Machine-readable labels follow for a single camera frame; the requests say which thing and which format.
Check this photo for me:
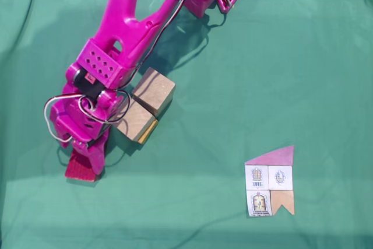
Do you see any gripper servo cable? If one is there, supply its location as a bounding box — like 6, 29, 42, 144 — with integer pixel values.
43, 90, 131, 142

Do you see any green cloth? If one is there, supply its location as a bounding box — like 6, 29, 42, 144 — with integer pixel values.
0, 0, 373, 249

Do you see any wooden block with balcony window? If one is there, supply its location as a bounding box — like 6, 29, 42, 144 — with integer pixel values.
132, 66, 177, 117

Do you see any wooden block with oval window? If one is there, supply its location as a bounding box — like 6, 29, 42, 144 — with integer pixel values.
115, 97, 156, 142

